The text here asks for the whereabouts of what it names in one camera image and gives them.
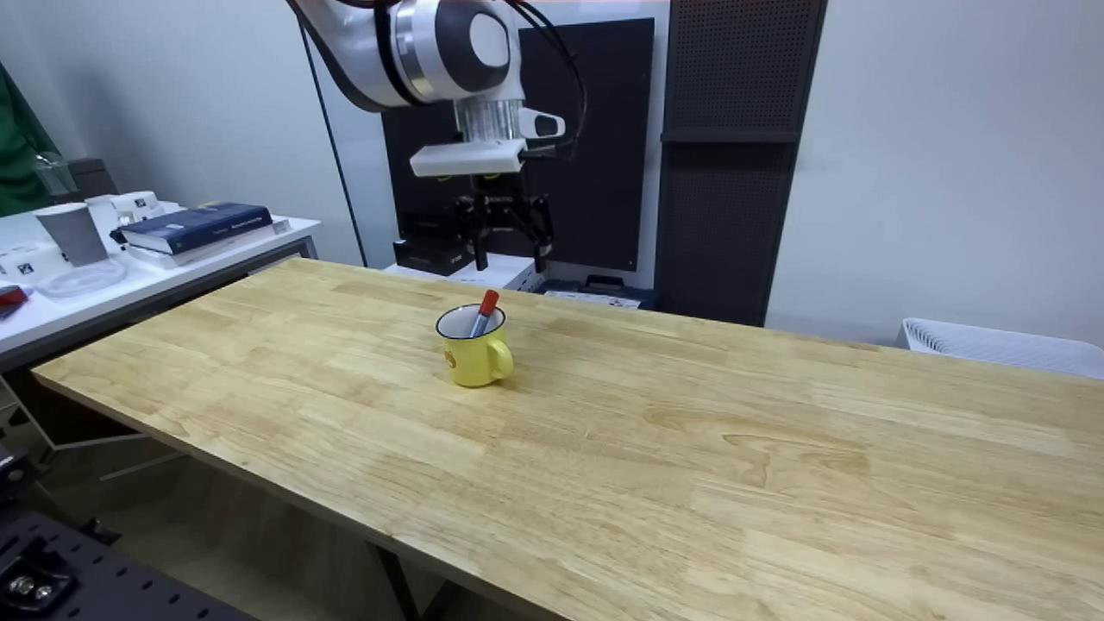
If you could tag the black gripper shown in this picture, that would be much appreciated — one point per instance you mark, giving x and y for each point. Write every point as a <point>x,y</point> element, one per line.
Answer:
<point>501,200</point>

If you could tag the red capped marker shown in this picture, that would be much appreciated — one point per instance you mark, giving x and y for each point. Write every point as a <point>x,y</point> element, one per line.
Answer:
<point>485,312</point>

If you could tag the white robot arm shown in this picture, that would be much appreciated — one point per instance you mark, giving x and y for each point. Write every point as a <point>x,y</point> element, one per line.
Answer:
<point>459,54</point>

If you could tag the yellow enamel mug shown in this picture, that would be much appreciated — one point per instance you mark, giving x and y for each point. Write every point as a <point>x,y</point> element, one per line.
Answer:
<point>476,360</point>

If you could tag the white box under monitor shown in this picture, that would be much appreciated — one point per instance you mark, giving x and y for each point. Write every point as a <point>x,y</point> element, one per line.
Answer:
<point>501,273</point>

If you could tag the black monitor screen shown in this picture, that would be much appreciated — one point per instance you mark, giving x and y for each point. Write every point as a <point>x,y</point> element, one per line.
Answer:
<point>596,196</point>

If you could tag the dark blue book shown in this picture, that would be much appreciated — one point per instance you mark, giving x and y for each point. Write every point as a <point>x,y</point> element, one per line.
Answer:
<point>195,229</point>

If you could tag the grey card stand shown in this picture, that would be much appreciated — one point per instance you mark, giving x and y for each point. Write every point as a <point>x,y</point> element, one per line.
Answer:
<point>74,233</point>

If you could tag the white side table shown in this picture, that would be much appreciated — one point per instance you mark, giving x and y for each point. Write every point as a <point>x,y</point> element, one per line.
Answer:
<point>103,298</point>

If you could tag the white bin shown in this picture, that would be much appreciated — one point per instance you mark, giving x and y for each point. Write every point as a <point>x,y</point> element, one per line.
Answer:
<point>998,348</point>

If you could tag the green garment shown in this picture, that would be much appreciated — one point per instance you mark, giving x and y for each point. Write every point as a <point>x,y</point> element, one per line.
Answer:
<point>29,155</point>

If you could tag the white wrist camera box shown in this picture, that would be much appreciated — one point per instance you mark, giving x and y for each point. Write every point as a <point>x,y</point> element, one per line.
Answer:
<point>468,161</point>

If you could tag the dark brown wall cabinet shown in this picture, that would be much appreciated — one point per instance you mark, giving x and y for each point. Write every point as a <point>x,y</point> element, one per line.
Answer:
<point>737,98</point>

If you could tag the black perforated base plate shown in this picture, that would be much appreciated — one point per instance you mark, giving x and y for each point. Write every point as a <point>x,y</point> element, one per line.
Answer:
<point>60,575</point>

